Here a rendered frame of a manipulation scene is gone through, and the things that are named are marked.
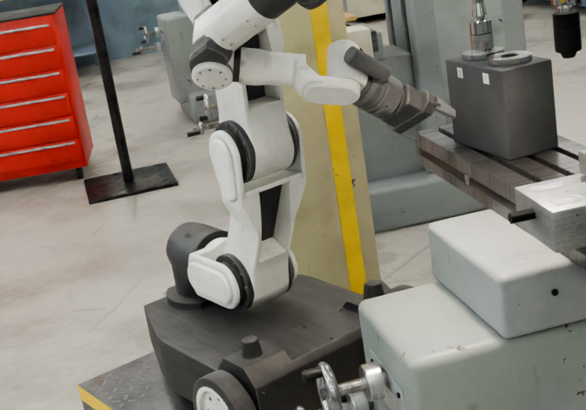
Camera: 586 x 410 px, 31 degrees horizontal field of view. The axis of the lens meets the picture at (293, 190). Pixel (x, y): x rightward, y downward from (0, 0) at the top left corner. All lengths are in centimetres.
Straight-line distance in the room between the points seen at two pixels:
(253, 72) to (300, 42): 155
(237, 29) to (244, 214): 52
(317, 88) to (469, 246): 42
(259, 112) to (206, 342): 57
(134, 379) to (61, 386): 104
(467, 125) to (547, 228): 63
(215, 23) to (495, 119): 62
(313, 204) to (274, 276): 127
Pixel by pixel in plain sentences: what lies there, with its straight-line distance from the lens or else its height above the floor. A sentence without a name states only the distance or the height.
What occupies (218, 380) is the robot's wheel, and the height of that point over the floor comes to 60.
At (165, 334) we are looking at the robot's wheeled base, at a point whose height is 57.
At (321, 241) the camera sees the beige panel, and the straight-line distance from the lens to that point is 374.
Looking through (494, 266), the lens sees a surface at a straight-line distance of 186.
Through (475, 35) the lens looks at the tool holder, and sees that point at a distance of 225.
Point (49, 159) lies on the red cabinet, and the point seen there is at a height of 17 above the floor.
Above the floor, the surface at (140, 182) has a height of 2.
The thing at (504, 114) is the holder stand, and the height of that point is 105.
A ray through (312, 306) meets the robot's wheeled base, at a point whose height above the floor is 57.
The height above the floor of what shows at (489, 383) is 68.
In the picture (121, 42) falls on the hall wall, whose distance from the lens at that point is 1081.
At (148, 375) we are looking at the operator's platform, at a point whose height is 40.
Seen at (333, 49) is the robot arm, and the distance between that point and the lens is 207.
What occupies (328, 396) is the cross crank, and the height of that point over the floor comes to 65.
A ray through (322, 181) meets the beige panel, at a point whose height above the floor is 52.
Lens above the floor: 158
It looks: 17 degrees down
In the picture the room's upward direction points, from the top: 9 degrees counter-clockwise
